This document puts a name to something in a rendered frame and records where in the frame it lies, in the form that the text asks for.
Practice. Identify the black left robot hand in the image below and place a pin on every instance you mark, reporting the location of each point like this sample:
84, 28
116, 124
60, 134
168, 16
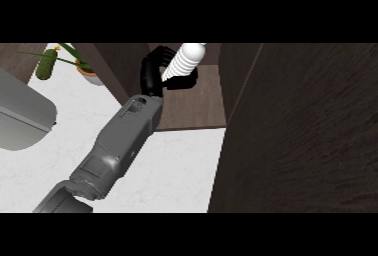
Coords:
150, 77

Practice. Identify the white ribbed water bottle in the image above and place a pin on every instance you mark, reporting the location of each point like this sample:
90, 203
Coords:
183, 63

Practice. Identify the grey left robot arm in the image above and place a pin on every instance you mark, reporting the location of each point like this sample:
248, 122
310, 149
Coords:
118, 140

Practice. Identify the dark wooden cabinet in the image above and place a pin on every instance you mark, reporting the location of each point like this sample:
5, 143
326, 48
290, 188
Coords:
196, 100

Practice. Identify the dark wooden cabinet door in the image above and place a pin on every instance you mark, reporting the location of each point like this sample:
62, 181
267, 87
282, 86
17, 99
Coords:
299, 133

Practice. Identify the potted green plant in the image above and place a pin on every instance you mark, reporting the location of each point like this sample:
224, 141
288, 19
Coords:
84, 68

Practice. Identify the green cucumber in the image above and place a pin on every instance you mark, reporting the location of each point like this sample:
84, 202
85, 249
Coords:
45, 64

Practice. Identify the grey rounded appliance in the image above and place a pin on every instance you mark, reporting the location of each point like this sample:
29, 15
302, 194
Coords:
22, 113

